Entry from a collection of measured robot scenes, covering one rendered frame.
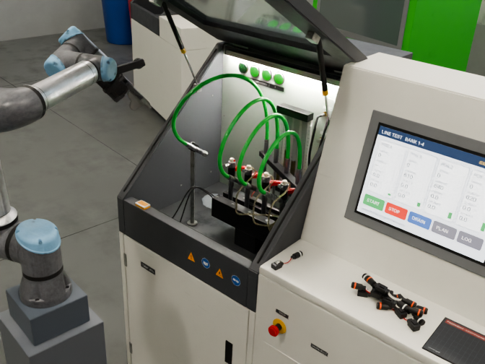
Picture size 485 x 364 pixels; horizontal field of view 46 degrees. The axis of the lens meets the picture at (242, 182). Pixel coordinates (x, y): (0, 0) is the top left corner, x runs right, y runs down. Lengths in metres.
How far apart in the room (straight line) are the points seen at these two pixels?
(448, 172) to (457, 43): 3.26
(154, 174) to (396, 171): 0.98
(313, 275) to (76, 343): 0.75
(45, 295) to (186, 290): 0.56
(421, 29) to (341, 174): 2.75
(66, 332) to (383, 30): 3.37
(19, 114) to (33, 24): 7.15
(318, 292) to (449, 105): 0.64
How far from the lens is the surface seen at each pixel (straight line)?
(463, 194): 1.67
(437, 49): 4.68
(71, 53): 1.88
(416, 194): 1.72
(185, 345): 2.30
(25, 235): 1.71
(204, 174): 2.48
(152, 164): 2.24
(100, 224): 3.87
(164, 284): 2.21
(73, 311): 1.83
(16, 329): 1.91
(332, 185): 1.84
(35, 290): 1.79
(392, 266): 1.79
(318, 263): 1.82
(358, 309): 1.68
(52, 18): 8.78
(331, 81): 2.03
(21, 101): 1.55
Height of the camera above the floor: 2.03
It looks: 28 degrees down
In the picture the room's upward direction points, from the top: 3 degrees clockwise
